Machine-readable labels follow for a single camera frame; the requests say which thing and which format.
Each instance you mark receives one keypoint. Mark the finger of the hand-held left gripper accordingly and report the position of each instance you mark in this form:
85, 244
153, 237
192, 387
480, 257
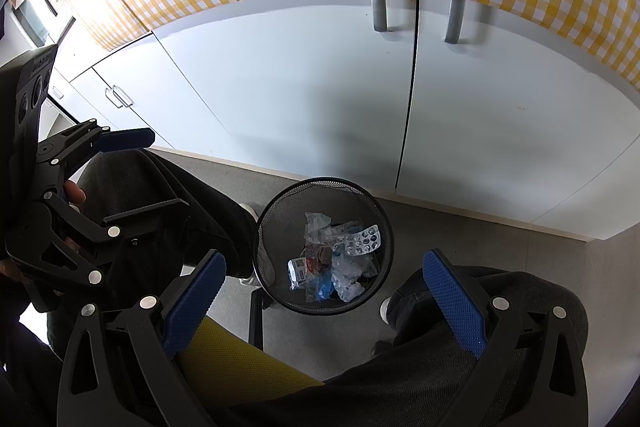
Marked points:
127, 139
150, 217

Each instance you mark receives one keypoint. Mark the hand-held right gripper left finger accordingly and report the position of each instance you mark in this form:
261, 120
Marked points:
195, 302

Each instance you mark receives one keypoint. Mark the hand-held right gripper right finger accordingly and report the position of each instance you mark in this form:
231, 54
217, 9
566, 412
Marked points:
455, 302

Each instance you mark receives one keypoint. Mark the black mesh wastebasket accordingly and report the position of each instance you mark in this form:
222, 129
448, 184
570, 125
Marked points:
272, 257

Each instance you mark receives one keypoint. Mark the small white medicine box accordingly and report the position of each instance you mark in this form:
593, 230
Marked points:
297, 269

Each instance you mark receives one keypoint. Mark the white plastic wrap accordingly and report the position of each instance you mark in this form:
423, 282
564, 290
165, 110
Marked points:
350, 277

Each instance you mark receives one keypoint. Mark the silver pill blister pack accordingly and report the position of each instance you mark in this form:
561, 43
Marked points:
362, 241

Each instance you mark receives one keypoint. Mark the clear plastic bag black print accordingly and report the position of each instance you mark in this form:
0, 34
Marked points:
311, 289

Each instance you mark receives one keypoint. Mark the person's left forearm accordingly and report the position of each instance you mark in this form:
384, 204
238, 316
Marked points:
25, 382

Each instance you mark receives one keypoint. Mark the person's left hand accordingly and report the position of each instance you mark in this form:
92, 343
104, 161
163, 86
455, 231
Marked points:
75, 194

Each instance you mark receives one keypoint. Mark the person's left leg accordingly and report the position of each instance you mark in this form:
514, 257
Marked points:
150, 177

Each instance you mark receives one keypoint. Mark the person's leg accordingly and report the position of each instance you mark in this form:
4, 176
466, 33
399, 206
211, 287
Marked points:
150, 177
425, 382

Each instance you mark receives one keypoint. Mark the person's right shoe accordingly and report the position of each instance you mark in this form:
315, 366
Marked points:
385, 309

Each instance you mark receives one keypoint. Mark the yellow chair seat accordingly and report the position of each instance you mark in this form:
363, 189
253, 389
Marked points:
240, 367

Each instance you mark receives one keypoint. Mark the person's right leg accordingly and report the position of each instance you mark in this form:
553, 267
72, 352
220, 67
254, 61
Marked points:
425, 382

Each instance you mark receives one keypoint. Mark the black chair castor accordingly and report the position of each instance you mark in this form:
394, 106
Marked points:
382, 348

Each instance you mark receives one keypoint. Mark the window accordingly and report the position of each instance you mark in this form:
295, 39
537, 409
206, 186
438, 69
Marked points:
32, 22

